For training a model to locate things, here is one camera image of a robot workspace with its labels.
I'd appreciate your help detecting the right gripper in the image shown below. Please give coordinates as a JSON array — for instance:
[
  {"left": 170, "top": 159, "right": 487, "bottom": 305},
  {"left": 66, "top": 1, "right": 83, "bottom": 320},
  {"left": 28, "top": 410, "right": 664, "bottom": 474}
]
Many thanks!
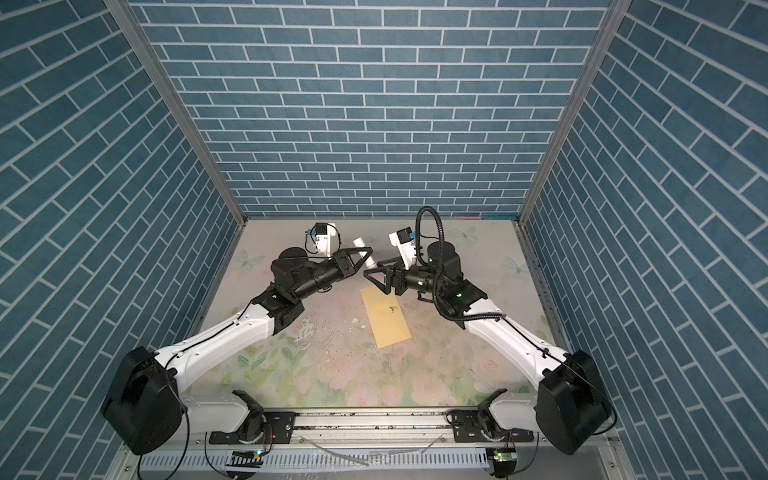
[{"left": 367, "top": 255, "right": 447, "bottom": 297}]

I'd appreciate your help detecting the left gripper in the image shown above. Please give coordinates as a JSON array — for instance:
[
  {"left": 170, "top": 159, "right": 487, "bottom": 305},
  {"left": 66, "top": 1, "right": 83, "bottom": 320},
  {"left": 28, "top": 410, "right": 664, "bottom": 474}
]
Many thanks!
[{"left": 291, "top": 247, "right": 371, "bottom": 304}]

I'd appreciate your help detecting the yellow envelope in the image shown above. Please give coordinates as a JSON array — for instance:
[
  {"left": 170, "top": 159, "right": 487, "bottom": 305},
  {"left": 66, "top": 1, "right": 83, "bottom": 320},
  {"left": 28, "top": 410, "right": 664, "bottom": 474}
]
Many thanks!
[{"left": 360, "top": 286, "right": 411, "bottom": 349}]

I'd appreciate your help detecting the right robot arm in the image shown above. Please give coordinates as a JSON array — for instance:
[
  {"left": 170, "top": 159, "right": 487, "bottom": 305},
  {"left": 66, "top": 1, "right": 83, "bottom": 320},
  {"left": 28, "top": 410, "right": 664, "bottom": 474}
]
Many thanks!
[{"left": 364, "top": 243, "right": 613, "bottom": 455}]

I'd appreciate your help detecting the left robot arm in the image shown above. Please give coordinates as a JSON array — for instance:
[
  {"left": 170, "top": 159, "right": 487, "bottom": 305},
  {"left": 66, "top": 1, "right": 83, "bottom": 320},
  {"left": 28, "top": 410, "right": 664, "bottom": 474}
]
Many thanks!
[{"left": 101, "top": 246, "right": 373, "bottom": 455}]

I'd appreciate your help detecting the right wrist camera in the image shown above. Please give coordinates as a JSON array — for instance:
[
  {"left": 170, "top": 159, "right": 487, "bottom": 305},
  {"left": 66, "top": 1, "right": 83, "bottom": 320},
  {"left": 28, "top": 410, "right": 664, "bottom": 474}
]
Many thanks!
[{"left": 389, "top": 227, "right": 417, "bottom": 270}]

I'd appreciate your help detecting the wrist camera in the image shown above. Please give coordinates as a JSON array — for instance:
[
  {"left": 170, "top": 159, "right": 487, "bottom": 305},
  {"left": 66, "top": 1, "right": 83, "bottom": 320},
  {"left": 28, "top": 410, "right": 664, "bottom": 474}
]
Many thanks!
[
  {"left": 389, "top": 227, "right": 417, "bottom": 270},
  {"left": 304, "top": 222, "right": 340, "bottom": 257}
]

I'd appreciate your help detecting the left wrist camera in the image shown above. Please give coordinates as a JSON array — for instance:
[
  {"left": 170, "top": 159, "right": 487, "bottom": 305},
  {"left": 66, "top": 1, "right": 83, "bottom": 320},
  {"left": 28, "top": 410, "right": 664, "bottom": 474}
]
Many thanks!
[{"left": 304, "top": 222, "right": 340, "bottom": 257}]

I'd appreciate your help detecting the black corrugated cable hose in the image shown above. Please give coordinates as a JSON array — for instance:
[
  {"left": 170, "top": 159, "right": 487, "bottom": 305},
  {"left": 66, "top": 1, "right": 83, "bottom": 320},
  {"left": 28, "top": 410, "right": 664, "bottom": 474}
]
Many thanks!
[{"left": 415, "top": 205, "right": 508, "bottom": 322}]

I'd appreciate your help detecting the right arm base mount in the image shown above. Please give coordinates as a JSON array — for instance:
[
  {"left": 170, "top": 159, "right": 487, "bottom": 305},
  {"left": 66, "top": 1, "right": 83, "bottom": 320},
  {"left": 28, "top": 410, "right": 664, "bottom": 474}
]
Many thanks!
[{"left": 445, "top": 389, "right": 539, "bottom": 443}]

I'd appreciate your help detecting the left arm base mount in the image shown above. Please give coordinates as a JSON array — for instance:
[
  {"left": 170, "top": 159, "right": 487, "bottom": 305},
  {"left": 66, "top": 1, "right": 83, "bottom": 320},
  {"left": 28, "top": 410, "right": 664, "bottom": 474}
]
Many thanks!
[{"left": 208, "top": 390, "right": 297, "bottom": 447}]

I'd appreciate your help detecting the white vented cable duct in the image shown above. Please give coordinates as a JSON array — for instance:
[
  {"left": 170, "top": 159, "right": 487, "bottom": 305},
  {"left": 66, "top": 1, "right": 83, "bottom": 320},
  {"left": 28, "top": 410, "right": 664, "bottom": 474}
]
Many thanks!
[{"left": 140, "top": 447, "right": 489, "bottom": 473}]

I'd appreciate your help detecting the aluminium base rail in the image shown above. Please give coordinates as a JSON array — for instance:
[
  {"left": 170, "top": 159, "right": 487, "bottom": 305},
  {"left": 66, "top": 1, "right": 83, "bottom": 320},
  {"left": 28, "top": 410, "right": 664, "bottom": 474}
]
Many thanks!
[{"left": 106, "top": 407, "right": 633, "bottom": 479}]

